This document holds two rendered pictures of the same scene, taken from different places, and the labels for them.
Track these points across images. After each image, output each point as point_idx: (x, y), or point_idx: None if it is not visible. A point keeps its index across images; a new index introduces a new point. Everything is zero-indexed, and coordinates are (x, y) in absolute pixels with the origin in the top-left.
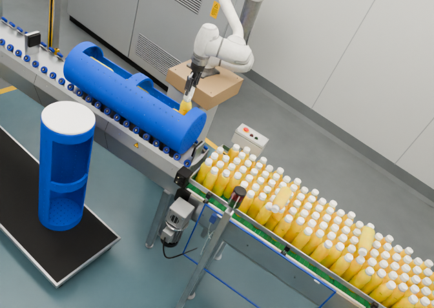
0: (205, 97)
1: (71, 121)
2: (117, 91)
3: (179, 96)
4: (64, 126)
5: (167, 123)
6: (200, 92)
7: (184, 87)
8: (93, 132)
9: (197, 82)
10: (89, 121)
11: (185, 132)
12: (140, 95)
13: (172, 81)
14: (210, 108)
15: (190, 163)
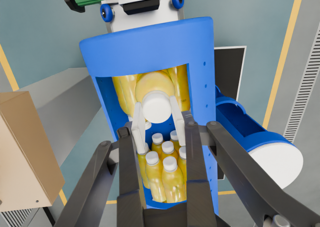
0: (13, 115)
1: (274, 165)
2: (217, 192)
3: (53, 147)
4: (288, 161)
5: (213, 80)
6: (18, 133)
7: (44, 158)
8: (242, 139)
9: (107, 158)
10: (256, 156)
11: (209, 18)
12: (209, 172)
13: (56, 177)
14: (15, 92)
15: None
